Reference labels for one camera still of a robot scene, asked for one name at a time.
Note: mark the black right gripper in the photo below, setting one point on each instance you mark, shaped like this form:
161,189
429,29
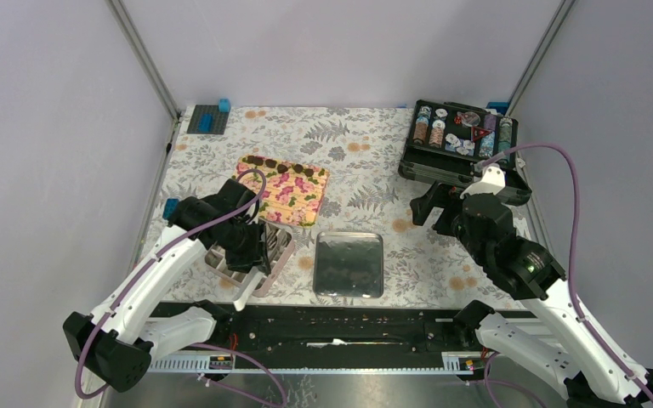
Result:
439,195

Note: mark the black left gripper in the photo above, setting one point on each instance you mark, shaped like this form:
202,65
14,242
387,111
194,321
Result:
255,257

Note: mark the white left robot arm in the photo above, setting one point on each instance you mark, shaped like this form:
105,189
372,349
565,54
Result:
113,344

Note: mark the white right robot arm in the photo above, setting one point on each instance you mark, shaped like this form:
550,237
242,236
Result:
587,368

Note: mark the pink divided chocolate box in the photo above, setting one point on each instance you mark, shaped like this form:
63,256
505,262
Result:
280,247

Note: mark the black poker chip case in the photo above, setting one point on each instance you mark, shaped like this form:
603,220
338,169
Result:
446,139

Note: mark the floral rectangular tray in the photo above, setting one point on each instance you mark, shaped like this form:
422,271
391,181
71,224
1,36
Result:
289,198

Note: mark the blue lego brick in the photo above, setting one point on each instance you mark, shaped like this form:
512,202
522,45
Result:
205,123
224,105
169,207

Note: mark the silver metal tin lid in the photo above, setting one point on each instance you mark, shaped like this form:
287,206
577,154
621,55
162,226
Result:
348,264

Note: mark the blue block behind case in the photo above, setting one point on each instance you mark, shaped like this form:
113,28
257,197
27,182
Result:
500,107

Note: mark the grey lego baseplate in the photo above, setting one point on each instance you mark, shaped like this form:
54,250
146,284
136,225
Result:
219,119

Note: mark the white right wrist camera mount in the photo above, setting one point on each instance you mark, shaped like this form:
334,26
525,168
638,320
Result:
492,181

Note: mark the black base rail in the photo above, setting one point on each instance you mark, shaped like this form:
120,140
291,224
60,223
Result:
342,338

